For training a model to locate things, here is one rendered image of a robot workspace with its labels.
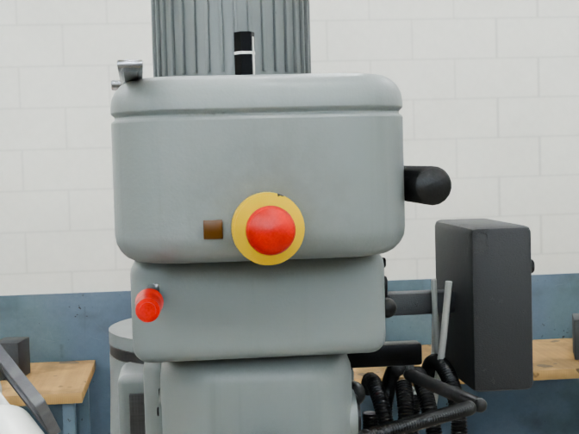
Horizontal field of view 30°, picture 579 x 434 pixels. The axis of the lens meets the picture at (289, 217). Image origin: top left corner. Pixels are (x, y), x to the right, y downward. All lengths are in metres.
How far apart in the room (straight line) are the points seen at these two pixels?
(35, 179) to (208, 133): 4.48
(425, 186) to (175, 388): 0.32
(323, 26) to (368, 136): 4.50
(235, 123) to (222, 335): 0.21
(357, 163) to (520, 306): 0.54
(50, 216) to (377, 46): 1.81
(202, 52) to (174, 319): 0.40
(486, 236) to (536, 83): 4.27
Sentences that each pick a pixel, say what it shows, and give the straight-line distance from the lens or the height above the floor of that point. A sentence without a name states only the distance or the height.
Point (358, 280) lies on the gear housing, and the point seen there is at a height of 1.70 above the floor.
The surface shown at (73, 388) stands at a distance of 4.70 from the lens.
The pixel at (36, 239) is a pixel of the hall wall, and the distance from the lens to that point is 5.38.
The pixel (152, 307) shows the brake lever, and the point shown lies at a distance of 0.87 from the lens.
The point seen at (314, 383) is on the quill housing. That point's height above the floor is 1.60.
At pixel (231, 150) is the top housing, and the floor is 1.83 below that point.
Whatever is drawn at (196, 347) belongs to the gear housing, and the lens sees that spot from 1.01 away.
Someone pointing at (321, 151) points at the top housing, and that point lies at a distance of 0.91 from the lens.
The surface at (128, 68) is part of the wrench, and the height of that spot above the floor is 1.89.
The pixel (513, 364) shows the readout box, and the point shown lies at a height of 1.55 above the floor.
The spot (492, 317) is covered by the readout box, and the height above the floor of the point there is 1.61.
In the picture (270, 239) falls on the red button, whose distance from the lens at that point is 0.86.
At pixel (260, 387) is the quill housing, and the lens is 1.06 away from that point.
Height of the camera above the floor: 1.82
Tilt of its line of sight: 3 degrees down
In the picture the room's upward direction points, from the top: 2 degrees counter-clockwise
